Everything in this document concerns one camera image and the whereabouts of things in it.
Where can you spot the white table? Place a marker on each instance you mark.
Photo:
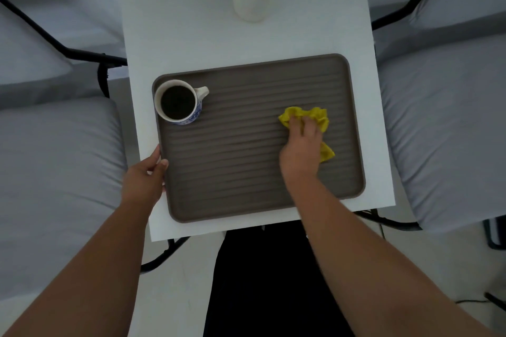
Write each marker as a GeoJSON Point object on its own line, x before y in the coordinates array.
{"type": "Point", "coordinates": [178, 24]}

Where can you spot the person's right forearm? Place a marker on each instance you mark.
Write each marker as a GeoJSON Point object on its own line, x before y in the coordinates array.
{"type": "Point", "coordinates": [375, 269]}

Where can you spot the left grey cushioned chair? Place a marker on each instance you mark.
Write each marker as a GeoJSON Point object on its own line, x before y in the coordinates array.
{"type": "Point", "coordinates": [87, 55]}

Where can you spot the person's left forearm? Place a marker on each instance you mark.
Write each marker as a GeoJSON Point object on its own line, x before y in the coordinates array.
{"type": "Point", "coordinates": [87, 281]}

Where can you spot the person's right hand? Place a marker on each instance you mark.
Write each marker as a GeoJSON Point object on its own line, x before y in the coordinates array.
{"type": "Point", "coordinates": [300, 159]}

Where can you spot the grey ribbed tray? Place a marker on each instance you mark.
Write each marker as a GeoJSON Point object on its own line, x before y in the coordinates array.
{"type": "Point", "coordinates": [237, 171]}

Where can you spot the yellow cloth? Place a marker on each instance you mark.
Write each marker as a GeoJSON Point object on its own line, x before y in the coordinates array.
{"type": "Point", "coordinates": [312, 113]}

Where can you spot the white blue patterned cup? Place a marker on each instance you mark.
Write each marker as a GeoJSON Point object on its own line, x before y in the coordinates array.
{"type": "Point", "coordinates": [178, 102]}

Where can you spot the person's left hand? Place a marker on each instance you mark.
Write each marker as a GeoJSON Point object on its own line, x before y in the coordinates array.
{"type": "Point", "coordinates": [142, 182]}

